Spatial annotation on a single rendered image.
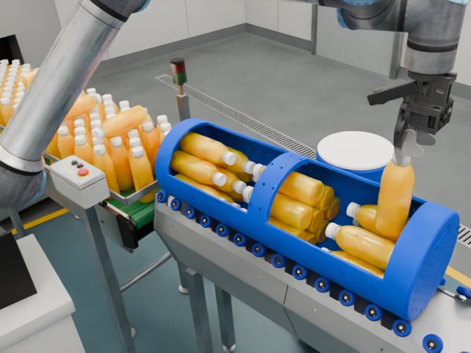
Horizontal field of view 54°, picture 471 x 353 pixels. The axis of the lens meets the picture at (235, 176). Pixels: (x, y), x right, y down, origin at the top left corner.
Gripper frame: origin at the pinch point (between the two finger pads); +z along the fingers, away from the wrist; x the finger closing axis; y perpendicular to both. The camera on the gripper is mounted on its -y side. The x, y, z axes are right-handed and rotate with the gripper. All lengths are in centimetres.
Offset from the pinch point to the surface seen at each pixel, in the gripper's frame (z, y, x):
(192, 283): 80, -70, -8
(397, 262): 19.4, 7.3, -11.1
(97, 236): 57, -97, -28
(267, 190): 17.8, -30.7, -9.4
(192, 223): 45, -63, -10
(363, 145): 33, -35, 52
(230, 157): 20, -53, -1
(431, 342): 39.2, 17.9, -9.7
